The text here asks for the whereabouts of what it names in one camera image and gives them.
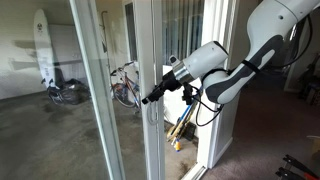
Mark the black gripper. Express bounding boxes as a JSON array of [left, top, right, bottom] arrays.
[[142, 71, 182, 104]]

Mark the grey door handle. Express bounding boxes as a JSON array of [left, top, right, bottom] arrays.
[[147, 102, 158, 125]]

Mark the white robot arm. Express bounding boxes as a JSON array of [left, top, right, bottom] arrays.
[[142, 0, 320, 104]]

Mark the fixed glass door panel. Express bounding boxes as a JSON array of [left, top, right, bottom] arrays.
[[0, 0, 115, 180]]

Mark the red bicycle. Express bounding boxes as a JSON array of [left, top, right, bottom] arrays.
[[111, 62, 140, 109]]

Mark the blue yellow tool bundle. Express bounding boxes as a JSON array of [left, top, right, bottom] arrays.
[[166, 102, 197, 152]]

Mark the black bag on patio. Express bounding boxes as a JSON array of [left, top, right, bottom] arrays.
[[47, 79, 90, 105]]

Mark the white surfboard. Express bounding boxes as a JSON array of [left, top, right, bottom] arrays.
[[34, 9, 56, 87]]

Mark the red black clamp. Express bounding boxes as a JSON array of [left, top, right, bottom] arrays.
[[275, 154, 320, 180]]

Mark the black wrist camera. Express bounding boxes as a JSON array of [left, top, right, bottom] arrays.
[[182, 83, 192, 105]]

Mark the white door frame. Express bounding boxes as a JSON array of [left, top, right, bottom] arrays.
[[181, 0, 240, 180]]

